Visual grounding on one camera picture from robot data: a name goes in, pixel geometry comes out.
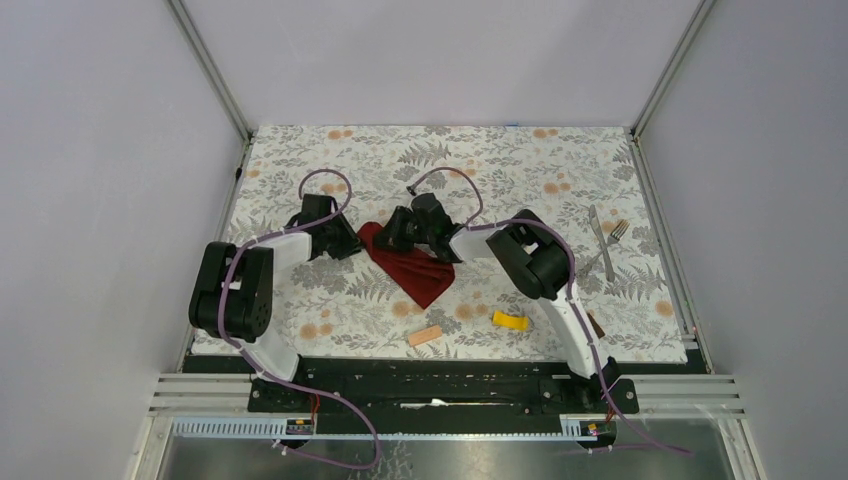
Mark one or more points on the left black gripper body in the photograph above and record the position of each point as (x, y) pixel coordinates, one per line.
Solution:
(329, 228)

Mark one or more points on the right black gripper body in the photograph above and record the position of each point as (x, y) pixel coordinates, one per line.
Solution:
(406, 231)

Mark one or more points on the dark red cloth napkin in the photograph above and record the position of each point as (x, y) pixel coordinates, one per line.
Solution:
(421, 276)

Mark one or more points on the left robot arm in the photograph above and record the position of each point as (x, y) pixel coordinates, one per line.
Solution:
(233, 295)

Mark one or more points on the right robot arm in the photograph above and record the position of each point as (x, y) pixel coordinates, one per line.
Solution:
(420, 245)

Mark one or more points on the light wooden block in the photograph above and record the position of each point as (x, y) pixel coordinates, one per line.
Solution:
(424, 336)

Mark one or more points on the yellow block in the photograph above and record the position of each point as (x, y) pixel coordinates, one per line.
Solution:
(518, 323)

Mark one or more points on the floral patterned table mat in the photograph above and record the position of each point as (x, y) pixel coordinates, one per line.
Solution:
(351, 308)

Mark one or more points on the silver table knife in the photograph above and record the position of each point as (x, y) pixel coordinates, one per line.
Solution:
(595, 224)

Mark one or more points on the dark brown block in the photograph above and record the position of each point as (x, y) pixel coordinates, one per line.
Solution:
(599, 332)

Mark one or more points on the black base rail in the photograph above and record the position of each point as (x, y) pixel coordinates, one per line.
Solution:
(429, 397)

